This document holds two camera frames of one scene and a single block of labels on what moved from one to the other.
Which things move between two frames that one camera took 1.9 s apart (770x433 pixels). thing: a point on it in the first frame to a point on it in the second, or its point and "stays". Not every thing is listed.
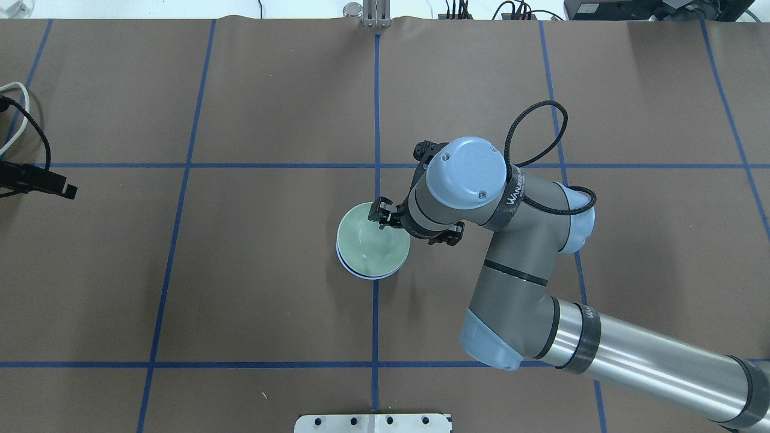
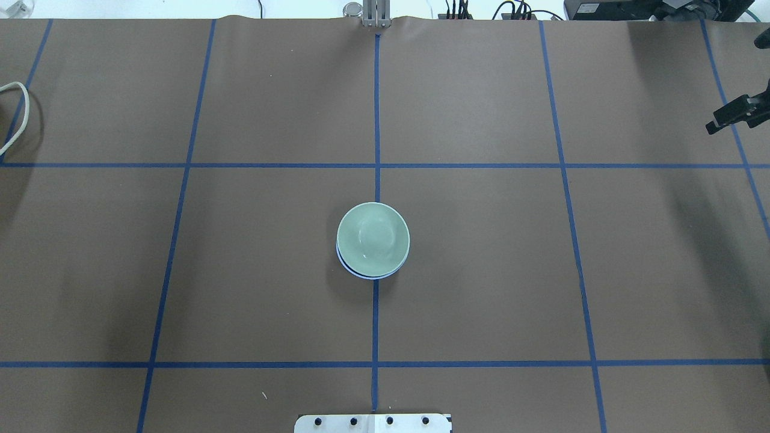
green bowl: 367,249 stays
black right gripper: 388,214 to 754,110
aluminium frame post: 376,14 stays
